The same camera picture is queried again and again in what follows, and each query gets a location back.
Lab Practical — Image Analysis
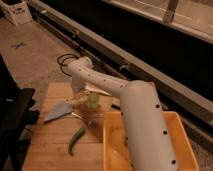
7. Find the spatula with yellow handle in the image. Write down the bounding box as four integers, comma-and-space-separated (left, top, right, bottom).
43, 99, 77, 123

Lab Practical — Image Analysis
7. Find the black chair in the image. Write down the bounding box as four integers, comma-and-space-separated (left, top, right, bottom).
0, 54, 40, 171

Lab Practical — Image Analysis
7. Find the green chili pepper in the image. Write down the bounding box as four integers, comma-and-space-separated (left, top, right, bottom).
68, 127, 85, 156

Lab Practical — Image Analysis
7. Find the metal fork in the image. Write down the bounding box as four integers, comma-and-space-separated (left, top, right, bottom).
71, 112, 97, 128

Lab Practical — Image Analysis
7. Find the yellow plastic bin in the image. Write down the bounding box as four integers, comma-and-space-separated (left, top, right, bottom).
103, 111, 199, 171

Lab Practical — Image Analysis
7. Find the white crate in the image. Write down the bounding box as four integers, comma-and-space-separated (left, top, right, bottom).
0, 0, 32, 26

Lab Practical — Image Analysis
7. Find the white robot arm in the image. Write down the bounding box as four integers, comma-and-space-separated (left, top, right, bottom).
68, 57, 180, 171

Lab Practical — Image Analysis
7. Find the small dark box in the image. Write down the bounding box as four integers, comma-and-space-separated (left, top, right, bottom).
111, 103, 120, 110

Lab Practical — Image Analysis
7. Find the green paper cup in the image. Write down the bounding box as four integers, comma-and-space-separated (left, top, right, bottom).
87, 92, 100, 109

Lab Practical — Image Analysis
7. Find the black cable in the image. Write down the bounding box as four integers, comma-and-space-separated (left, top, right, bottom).
56, 53, 81, 78

